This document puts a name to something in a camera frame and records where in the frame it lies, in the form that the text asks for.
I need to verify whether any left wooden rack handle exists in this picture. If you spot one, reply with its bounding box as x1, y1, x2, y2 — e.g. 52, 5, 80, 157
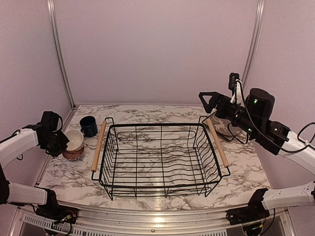
91, 120, 107, 172

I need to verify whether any wooden rack handle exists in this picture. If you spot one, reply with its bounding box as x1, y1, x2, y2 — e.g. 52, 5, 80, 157
91, 120, 107, 172
205, 118, 229, 168

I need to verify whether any beige ceramic bowl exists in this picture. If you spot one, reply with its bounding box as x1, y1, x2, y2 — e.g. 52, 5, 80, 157
65, 130, 84, 152

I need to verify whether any black wire dish rack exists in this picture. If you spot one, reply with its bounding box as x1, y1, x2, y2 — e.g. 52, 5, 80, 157
91, 116, 231, 199

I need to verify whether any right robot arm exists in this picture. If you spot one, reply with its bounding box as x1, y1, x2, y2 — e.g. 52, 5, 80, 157
199, 88, 315, 220

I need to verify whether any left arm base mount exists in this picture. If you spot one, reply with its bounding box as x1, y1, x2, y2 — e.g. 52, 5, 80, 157
35, 188, 78, 224

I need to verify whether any front aluminium rail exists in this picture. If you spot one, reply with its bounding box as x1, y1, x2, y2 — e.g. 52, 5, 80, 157
14, 200, 296, 236

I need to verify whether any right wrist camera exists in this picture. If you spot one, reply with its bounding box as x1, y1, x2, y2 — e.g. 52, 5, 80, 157
228, 73, 244, 106

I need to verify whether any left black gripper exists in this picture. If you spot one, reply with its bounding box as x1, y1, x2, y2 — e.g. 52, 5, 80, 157
42, 130, 69, 157

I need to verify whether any dark blue mug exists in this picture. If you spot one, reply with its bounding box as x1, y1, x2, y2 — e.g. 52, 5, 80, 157
80, 116, 98, 138

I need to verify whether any round grey deer plate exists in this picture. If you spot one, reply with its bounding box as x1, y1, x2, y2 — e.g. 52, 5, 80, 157
208, 112, 242, 142

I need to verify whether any aluminium frame post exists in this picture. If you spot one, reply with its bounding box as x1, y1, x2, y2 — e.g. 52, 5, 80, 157
47, 0, 76, 109
233, 0, 265, 83

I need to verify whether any left aluminium frame post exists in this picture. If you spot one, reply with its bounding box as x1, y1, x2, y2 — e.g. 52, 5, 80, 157
47, 0, 76, 109

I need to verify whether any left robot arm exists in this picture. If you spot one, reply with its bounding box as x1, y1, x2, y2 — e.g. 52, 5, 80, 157
0, 111, 69, 219

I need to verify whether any right aluminium frame post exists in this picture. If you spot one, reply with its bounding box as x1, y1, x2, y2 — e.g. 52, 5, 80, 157
233, 0, 265, 83

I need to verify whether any right wooden rack handle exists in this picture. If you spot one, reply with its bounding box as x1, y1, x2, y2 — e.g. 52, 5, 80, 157
205, 118, 229, 168

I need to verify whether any blue white patterned bowl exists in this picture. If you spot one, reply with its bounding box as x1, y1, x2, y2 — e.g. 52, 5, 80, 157
62, 147, 84, 161

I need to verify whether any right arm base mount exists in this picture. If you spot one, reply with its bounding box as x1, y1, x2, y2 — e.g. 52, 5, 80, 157
226, 188, 270, 225

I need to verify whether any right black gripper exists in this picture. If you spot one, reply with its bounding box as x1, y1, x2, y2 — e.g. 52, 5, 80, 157
200, 91, 260, 137

